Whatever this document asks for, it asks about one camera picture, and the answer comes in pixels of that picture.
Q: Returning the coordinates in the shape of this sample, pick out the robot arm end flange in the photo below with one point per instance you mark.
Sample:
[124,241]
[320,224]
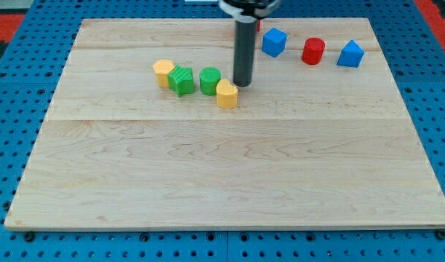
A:
[248,11]

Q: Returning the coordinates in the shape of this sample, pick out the yellow heart block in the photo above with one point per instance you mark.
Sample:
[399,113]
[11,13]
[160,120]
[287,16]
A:
[227,94]

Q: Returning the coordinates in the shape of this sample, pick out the green cylinder block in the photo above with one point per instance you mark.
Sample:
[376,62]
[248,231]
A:
[209,77]

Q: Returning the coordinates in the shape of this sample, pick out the green star block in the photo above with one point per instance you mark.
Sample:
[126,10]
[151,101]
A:
[181,80]

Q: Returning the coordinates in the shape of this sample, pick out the yellow hexagon block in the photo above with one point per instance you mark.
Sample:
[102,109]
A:
[162,68]

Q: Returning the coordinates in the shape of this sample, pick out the wooden board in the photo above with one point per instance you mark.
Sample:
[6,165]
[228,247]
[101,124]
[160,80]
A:
[308,147]

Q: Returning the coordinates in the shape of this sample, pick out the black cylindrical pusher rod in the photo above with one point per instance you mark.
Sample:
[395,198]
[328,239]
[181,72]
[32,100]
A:
[244,43]

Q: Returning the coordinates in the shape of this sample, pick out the blue cube block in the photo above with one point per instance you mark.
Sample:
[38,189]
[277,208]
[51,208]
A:
[274,42]

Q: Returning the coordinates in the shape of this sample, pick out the red cylinder block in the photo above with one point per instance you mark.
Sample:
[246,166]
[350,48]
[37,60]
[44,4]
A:
[313,51]

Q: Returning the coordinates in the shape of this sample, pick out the blue pentagon block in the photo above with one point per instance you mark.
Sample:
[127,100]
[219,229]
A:
[351,55]

